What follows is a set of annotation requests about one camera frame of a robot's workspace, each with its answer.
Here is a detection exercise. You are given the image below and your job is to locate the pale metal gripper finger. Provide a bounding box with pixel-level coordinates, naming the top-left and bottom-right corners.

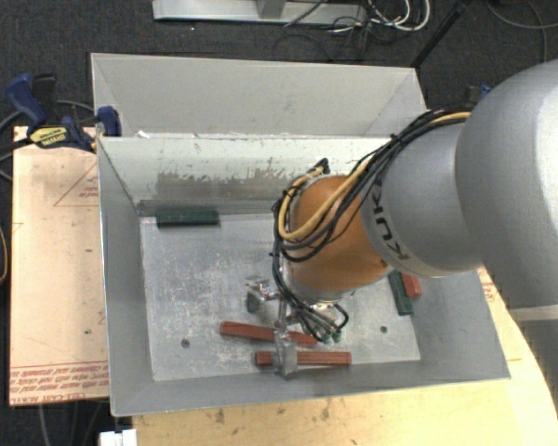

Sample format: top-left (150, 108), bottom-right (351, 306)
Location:
top-left (272, 331), bottom-right (299, 380)
top-left (245, 275), bottom-right (280, 315)

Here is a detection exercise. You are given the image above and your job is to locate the dark green flat block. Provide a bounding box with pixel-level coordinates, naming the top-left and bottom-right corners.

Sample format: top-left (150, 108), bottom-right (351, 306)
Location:
top-left (387, 269), bottom-right (416, 317)
top-left (155, 207), bottom-right (221, 229)

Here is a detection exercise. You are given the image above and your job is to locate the brown cardboard board red print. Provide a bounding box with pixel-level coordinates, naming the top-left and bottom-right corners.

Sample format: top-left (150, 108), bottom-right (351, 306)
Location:
top-left (8, 125), bottom-right (111, 408)

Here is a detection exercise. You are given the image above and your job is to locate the red-brown flat block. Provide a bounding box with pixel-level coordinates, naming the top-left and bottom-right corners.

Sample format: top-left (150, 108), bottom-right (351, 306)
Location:
top-left (254, 350), bottom-right (353, 368)
top-left (219, 320), bottom-right (319, 348)
top-left (399, 272), bottom-right (423, 301)

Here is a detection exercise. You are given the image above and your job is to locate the grey metal bin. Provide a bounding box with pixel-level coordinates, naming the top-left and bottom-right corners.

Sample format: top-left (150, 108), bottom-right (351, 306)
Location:
top-left (90, 52), bottom-right (512, 418)

